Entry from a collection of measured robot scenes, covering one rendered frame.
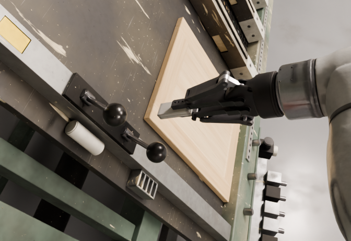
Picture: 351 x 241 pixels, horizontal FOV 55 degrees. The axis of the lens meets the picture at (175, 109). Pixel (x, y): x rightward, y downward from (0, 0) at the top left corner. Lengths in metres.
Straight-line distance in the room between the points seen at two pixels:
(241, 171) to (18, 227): 0.83
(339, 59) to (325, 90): 0.05
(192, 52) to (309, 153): 1.51
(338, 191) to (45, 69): 0.46
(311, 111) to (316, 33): 2.66
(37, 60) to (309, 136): 2.10
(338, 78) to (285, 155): 1.86
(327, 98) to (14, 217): 0.46
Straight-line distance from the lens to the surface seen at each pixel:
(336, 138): 0.45
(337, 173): 0.43
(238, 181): 1.19
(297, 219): 2.19
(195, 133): 1.00
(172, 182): 0.84
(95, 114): 0.63
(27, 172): 0.66
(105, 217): 0.79
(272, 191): 1.36
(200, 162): 1.01
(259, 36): 1.59
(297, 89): 0.52
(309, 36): 3.12
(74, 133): 0.63
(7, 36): 0.57
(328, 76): 0.51
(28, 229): 0.55
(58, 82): 0.60
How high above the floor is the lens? 1.98
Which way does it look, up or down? 55 degrees down
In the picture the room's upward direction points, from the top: straight up
